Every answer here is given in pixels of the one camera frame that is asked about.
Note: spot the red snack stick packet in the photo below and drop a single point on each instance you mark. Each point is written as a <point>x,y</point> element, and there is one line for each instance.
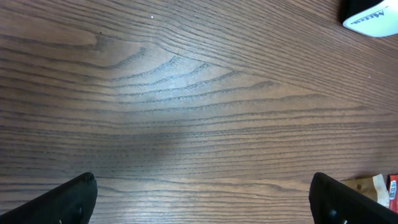
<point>392,181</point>

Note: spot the beige snack pouch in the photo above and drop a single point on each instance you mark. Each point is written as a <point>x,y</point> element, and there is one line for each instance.
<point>372,187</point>

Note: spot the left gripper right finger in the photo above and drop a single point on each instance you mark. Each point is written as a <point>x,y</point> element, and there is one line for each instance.
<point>332,202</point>

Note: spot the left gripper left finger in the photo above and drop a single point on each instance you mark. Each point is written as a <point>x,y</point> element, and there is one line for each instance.
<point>70,203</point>

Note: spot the white barcode scanner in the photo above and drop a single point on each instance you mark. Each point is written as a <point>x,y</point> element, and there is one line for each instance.
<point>373,18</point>

